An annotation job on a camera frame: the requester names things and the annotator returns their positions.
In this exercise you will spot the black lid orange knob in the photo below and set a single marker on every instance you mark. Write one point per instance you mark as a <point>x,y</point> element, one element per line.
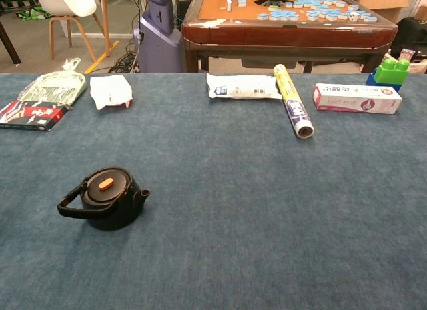
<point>117,187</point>

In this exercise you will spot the blue felt table cover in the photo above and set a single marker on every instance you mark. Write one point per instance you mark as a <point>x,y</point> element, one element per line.
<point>233,206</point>

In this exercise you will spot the white pouch blue print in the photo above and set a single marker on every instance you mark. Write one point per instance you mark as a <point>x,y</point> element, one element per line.
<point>240,88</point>

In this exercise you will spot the cling film roll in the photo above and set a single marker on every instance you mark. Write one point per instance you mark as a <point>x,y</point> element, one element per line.
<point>293,103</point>

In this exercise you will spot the blue grey machine base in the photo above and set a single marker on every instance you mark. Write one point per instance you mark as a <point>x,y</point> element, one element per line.
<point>156,46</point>

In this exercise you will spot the brown mahjong table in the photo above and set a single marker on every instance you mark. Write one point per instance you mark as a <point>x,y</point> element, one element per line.
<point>283,36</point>

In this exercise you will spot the white pink toothpaste box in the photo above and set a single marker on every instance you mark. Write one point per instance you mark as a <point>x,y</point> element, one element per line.
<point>353,100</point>

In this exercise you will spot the wooden pole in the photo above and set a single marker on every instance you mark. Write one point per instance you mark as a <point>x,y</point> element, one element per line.
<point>105,23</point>

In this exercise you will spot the blue toy building block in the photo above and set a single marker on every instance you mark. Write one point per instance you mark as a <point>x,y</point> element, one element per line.
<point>371,80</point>

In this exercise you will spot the black red flat box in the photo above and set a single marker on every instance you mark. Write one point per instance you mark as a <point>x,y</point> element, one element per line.
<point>30,115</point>

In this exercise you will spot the green toy building block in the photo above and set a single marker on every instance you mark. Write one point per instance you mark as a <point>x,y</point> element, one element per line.
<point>390,73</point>

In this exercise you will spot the white face mahjong tile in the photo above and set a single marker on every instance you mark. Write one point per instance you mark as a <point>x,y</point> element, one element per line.
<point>355,16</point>

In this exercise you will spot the white chair wooden legs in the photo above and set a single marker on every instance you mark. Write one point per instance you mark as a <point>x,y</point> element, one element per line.
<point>63,3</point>

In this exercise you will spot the small printed box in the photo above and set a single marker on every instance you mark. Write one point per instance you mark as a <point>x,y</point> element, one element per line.
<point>407,54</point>

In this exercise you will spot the cardboard box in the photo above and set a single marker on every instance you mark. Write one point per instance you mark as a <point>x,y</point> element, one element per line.
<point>383,3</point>

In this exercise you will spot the green bag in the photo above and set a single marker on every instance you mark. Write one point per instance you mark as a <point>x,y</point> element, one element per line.
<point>33,14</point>

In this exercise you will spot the black bag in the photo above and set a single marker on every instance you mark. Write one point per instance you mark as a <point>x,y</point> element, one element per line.
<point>410,33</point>

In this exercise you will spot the dark furniture leg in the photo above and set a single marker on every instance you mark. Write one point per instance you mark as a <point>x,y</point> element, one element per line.
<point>8,43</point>

